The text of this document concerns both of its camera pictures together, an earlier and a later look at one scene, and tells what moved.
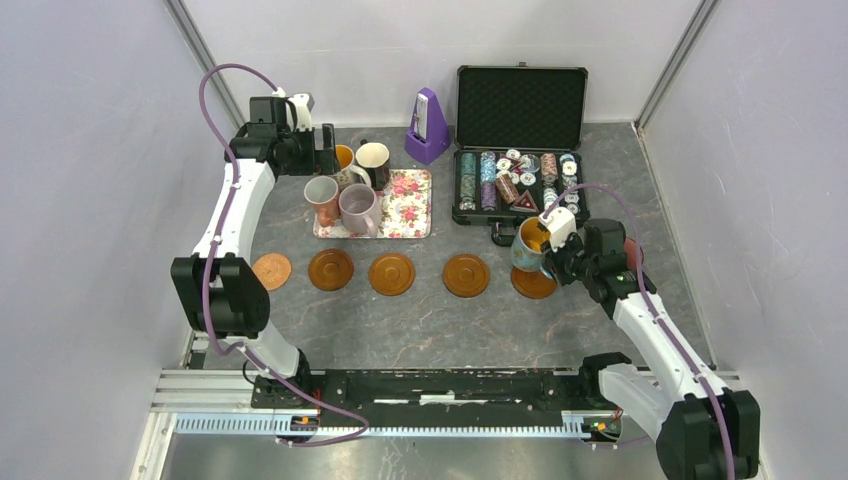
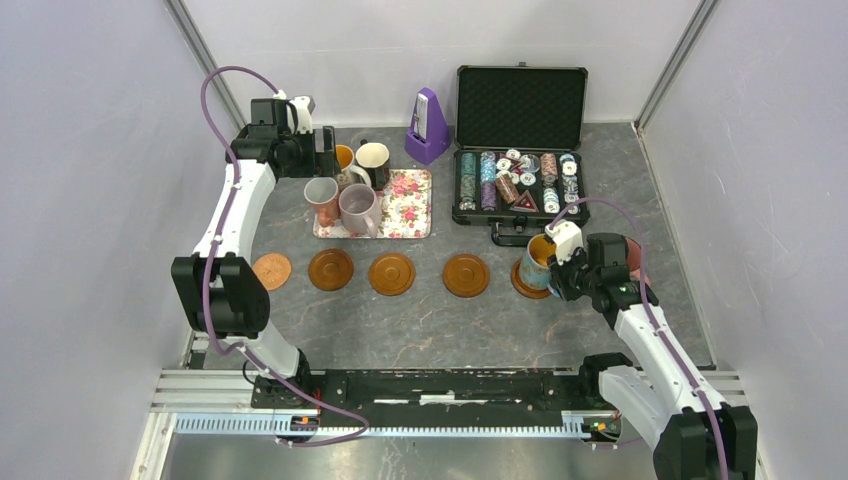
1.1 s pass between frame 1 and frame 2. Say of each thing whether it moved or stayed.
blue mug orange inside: moved
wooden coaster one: stayed
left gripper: stayed
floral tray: stayed
